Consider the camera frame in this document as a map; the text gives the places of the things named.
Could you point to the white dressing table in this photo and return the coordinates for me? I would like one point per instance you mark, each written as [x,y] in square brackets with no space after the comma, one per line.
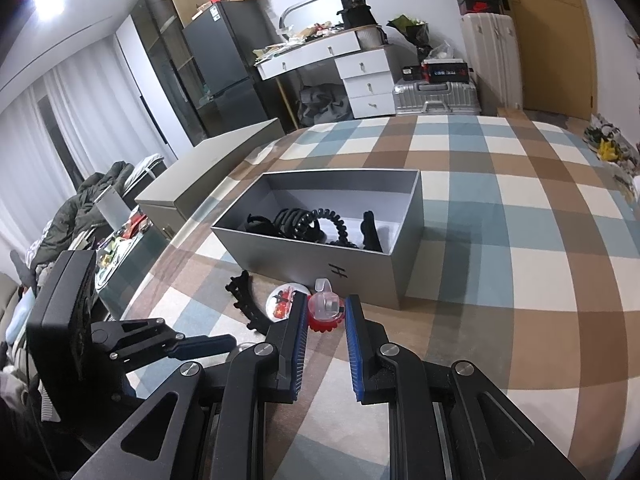
[365,75]

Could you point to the checked tablecloth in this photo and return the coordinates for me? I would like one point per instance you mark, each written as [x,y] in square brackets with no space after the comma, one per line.
[500,260]

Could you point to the white suitcase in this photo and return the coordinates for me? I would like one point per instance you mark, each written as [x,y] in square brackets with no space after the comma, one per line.
[492,60]

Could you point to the oval mirror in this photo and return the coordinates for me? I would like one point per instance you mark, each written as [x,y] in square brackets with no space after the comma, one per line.
[310,12]

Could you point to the silver suitcase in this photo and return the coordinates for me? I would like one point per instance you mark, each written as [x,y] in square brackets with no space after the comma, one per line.
[435,97]

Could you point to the dark wrapped bouquet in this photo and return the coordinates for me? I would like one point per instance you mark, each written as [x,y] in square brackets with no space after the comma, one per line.
[412,32]

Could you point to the dark grey fridge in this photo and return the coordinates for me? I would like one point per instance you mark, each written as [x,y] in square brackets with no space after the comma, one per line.
[225,60]

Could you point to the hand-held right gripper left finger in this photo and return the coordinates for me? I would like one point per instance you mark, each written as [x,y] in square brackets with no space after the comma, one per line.
[300,345]

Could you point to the beige drawer cabinet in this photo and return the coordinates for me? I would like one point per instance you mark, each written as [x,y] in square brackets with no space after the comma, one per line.
[210,170]

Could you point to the long black hair clip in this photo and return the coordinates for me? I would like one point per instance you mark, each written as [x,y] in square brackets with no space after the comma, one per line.
[371,232]

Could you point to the wooden door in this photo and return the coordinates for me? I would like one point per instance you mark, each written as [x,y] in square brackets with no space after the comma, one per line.
[550,35]

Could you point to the white curtain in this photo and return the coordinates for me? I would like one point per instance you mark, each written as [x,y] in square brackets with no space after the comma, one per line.
[75,120]

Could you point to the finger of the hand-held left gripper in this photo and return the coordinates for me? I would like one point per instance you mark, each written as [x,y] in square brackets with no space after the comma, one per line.
[200,346]

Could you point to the wooden stick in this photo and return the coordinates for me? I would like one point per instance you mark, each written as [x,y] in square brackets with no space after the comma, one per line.
[287,105]

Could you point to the tall glass-door cabinet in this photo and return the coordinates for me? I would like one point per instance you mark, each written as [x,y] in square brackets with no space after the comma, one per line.
[165,50]

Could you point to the black red flat box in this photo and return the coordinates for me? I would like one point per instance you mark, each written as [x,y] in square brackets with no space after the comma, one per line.
[445,71]

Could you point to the pile of clothes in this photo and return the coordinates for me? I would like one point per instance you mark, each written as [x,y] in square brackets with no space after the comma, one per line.
[75,210]

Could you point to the grey bag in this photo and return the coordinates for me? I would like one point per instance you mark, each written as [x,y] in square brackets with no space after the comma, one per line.
[322,105]

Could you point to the small black box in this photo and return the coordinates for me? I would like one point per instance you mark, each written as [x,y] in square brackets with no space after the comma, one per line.
[412,73]

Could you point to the black bag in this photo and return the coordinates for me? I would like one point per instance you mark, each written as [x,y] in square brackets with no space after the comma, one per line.
[356,7]

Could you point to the dresser clutter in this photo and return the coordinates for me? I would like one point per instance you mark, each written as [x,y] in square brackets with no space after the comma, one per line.
[295,42]

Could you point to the silver cardboard box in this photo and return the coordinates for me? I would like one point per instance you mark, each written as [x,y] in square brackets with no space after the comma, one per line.
[310,265]

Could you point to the black toothed headband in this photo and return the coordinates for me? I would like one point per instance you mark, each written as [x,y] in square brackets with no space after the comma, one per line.
[245,300]

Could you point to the large black claw clip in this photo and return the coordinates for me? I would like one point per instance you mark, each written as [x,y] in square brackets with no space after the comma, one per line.
[295,222]

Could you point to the white printed round badge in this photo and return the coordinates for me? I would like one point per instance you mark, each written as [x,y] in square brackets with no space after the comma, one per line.
[281,305]

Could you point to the red black shoebox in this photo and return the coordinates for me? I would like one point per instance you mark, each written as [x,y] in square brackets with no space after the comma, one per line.
[480,6]

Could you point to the white plastic bag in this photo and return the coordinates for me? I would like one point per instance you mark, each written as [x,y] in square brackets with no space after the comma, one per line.
[442,52]

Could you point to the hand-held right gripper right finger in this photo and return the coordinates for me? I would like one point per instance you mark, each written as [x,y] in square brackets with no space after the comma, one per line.
[352,345]

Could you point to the white ribbed canister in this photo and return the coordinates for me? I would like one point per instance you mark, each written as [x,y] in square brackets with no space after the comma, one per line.
[371,37]

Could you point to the cluttered glass side table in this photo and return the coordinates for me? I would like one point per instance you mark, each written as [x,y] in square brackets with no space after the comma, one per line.
[127,255]

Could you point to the pile of floor shoes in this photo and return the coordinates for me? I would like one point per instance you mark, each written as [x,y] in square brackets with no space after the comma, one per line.
[612,150]

